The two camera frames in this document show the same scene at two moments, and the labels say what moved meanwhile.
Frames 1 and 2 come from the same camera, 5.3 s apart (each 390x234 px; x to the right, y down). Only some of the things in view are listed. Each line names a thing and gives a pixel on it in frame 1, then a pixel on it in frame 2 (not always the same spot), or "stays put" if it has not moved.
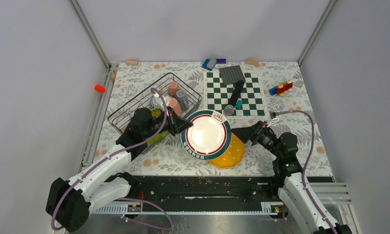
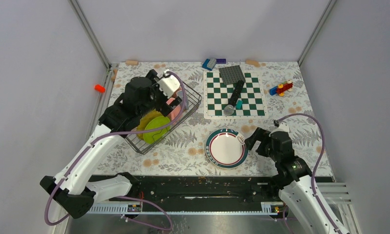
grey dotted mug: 182,99 stays put
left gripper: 176,124 -> 165,107
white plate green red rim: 209,137 -> 225,148
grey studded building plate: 232,74 stays put
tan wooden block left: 131,62 stays put
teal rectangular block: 239,105 stays put
